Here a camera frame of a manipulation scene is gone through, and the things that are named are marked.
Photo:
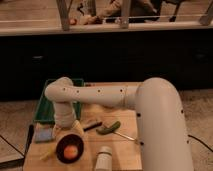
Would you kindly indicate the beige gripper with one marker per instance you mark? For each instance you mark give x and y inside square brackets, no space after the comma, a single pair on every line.
[75,127]

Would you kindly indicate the orange apple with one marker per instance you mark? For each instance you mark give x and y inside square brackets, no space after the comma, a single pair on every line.
[70,152]

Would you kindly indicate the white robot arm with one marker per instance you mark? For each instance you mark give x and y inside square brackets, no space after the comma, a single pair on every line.
[162,131]

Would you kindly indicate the dark purple bowl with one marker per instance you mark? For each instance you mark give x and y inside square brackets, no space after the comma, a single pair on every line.
[71,139]

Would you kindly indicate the black brush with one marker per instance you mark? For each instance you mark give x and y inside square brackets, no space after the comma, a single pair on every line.
[93,125]

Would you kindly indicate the green cucumber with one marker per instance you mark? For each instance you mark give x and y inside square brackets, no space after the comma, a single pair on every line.
[106,130]

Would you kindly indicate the green plastic tray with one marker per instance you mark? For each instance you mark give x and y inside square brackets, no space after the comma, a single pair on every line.
[45,111]

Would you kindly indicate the blue sponge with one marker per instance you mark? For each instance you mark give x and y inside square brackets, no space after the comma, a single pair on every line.
[43,136]

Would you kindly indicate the yellow banana piece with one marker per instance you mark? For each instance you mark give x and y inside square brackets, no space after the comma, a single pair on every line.
[48,154]

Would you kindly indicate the white cylindrical cup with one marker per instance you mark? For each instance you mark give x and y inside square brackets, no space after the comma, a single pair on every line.
[104,159]

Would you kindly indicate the red ball on ledge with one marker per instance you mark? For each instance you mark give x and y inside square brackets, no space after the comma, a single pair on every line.
[73,21]

